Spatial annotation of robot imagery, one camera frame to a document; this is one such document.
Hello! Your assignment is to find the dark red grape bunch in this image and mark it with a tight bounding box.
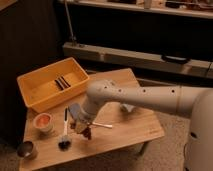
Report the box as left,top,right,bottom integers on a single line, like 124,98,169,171
82,127,92,140

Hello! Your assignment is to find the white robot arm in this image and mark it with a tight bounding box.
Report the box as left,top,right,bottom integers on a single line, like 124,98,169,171
69,80,213,171

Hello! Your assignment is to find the orange ceramic cup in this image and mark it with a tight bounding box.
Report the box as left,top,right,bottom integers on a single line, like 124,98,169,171
33,113,53,134

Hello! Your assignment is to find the metal cup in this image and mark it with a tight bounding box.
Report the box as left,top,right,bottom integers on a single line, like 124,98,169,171
17,141,38,160

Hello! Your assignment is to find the grey blue sponge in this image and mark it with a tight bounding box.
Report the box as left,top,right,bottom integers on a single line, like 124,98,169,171
68,103,81,120

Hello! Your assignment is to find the metal spoon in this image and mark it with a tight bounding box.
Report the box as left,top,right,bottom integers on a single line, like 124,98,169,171
92,122,113,129

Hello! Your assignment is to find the black and white brush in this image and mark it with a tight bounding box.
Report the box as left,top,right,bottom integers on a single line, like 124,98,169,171
58,112,71,150

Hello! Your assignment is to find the wooden table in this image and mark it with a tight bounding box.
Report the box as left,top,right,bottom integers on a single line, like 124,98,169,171
18,67,166,171

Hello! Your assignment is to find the dark striped item in bin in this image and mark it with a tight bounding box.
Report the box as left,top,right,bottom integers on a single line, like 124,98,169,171
55,76,70,90

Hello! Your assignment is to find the yellow plastic bin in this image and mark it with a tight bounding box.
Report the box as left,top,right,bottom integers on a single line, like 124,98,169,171
17,57,89,113

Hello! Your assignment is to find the long grey baseboard unit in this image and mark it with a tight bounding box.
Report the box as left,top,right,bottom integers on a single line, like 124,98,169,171
63,42,213,79

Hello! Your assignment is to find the metal lamp stand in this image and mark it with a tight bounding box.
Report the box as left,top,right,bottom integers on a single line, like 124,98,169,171
64,0,77,45

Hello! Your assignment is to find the black flat object on unit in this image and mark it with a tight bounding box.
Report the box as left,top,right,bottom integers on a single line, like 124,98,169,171
161,55,191,65

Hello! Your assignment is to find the grey dustpan with handle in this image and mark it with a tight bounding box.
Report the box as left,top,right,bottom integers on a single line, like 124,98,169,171
120,103,134,113

